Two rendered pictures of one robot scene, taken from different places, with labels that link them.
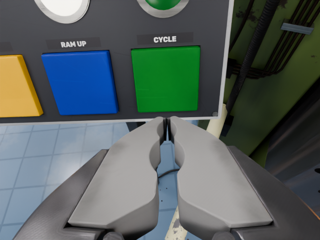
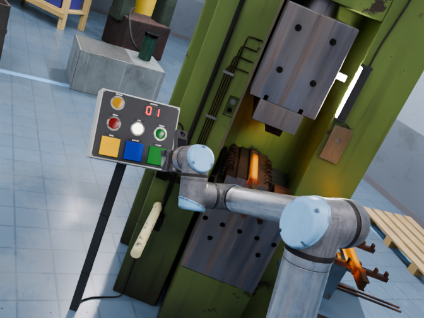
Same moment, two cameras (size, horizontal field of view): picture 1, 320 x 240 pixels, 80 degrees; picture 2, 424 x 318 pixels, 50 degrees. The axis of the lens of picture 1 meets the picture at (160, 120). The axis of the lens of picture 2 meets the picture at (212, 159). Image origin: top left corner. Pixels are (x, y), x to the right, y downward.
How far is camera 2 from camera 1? 1.71 m
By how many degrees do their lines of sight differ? 43
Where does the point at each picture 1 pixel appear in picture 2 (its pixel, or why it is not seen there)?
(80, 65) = (136, 146)
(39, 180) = not seen: outside the picture
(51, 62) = (129, 143)
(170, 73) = (158, 153)
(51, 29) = (131, 135)
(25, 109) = (113, 154)
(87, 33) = (139, 139)
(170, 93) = (157, 159)
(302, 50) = not seen: hidden behind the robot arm
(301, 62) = not seen: hidden behind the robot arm
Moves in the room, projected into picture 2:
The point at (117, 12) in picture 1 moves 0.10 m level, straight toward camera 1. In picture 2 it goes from (148, 136) to (158, 148)
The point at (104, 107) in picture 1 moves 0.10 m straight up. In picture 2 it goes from (137, 159) to (145, 137)
